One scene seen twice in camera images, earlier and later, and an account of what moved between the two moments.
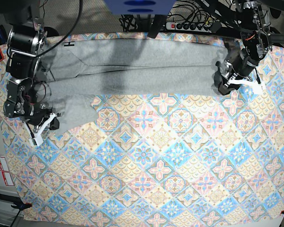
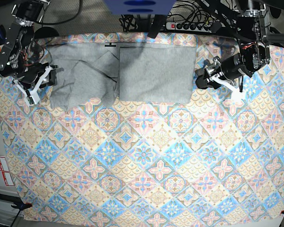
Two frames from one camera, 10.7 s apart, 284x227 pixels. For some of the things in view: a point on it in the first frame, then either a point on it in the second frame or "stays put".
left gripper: [36, 124] -> [27, 79]
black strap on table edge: [158, 23] stays put
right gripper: [230, 74] -> [230, 68]
